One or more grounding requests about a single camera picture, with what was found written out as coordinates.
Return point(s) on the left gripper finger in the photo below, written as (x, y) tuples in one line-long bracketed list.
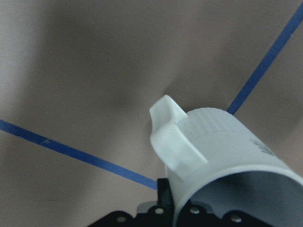
[(165, 203)]

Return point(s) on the white HOME mug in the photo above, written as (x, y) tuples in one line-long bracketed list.
[(212, 159)]

